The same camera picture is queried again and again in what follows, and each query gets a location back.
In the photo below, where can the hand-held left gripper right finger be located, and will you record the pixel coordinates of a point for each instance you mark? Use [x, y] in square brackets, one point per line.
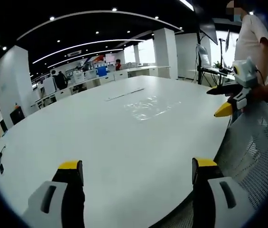
[221, 204]

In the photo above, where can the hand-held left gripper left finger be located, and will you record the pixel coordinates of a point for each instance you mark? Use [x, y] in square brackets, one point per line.
[53, 204]

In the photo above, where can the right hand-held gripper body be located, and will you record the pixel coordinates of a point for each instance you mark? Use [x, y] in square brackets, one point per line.
[245, 72]

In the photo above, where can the clear food packaging bags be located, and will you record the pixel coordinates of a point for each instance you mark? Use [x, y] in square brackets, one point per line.
[151, 108]

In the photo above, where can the black stand shelf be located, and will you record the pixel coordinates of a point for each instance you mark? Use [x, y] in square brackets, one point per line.
[216, 70]

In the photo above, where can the green potted plant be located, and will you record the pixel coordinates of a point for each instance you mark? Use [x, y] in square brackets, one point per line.
[217, 64]

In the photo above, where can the person's white shirt torso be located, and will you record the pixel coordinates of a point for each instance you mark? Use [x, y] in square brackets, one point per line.
[250, 42]

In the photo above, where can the black tripod with monitor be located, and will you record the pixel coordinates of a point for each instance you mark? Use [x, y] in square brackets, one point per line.
[227, 45]

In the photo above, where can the grey mesh office chair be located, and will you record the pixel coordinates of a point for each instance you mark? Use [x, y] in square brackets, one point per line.
[257, 152]

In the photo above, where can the black screen on stand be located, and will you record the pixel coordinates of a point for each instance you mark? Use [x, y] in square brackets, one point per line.
[208, 28]

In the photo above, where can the white square pillar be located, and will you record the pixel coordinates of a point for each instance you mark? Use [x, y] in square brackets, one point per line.
[165, 52]
[12, 83]

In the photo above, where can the black office chair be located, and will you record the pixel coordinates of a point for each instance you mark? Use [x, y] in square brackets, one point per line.
[17, 116]

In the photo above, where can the blue storage crate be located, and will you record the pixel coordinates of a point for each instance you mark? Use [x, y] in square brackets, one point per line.
[101, 71]

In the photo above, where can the row of white desks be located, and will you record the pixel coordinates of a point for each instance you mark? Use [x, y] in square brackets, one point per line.
[88, 82]

